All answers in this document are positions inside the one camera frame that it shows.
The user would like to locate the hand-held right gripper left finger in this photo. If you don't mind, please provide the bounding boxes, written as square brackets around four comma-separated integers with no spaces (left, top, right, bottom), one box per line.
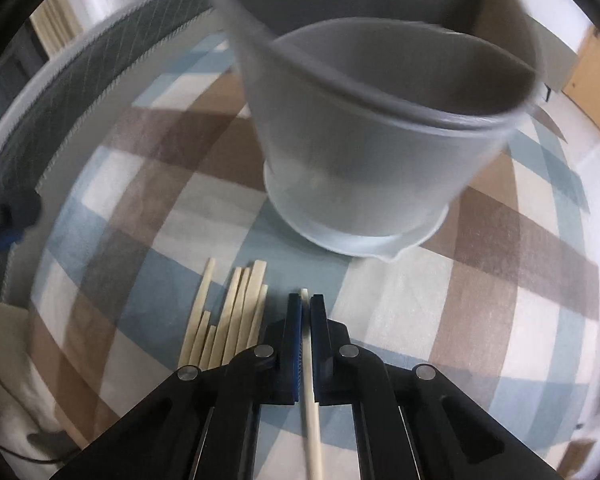
[50,292,303,480]

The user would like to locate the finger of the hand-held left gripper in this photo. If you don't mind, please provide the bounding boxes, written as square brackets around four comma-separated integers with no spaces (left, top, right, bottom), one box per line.
[0,192,44,259]

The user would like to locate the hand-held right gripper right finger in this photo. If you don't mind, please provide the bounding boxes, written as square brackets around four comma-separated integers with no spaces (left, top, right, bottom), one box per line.
[310,295,561,480]

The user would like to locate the pile of wooden chopsticks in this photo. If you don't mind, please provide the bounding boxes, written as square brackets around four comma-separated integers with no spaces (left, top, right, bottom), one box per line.
[179,258,270,369]

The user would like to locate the pale bamboo chopstick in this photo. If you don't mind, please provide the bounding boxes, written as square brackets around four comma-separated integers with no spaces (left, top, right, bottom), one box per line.
[300,287,326,480]

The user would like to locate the white grey utensil holder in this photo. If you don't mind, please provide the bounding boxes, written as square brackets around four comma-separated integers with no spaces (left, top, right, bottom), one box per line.
[200,0,544,264]

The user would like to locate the grey quilted headboard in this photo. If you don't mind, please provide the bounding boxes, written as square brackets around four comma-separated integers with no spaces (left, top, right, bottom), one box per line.
[0,0,216,306]

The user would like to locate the cream pillow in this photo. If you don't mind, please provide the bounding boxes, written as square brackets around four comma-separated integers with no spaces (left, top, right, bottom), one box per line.
[0,297,86,461]

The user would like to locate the beige curtain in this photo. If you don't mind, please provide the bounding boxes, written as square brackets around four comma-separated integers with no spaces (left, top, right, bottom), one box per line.
[30,0,84,59]

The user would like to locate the plaid blanket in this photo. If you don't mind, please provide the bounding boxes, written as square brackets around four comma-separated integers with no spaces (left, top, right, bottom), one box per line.
[27,35,600,480]

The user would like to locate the wooden door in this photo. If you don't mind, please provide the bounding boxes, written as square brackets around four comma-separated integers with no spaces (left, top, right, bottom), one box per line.
[562,25,600,134]

